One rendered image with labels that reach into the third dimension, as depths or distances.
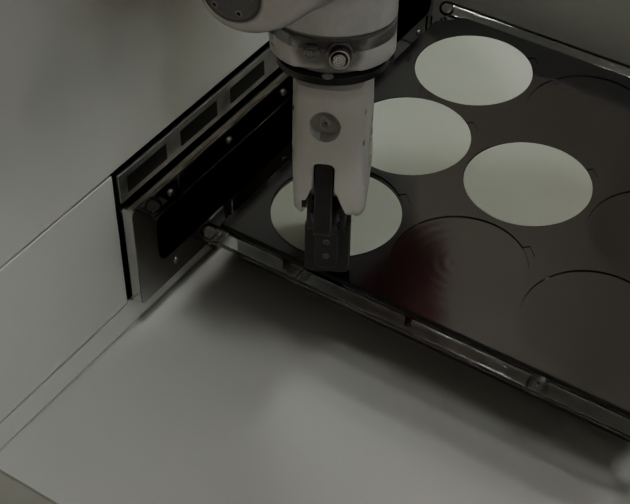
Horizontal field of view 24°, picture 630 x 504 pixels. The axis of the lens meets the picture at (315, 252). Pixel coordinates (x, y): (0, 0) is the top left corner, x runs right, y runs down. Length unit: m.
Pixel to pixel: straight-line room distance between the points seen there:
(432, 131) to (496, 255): 0.15
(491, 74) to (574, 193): 0.16
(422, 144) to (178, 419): 0.30
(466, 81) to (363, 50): 0.33
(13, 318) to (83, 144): 0.13
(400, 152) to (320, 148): 0.23
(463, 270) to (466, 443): 0.13
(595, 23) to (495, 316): 0.37
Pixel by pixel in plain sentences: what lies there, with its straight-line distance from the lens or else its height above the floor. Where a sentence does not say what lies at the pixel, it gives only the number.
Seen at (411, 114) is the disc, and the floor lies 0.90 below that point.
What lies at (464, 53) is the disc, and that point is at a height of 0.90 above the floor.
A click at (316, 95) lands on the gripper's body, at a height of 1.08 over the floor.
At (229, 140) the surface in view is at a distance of 1.14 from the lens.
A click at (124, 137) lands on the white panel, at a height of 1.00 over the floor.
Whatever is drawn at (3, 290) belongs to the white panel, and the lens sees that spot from 1.00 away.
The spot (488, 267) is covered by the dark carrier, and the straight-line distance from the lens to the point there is 1.08.
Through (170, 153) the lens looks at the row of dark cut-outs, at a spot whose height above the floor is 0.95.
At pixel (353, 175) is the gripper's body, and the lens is 0.96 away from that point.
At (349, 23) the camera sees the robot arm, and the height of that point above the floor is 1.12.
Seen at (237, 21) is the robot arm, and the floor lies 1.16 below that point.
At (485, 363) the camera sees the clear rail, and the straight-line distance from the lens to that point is 1.01.
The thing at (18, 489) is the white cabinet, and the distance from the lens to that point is 1.07.
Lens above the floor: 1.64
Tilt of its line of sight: 43 degrees down
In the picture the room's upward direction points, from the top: straight up
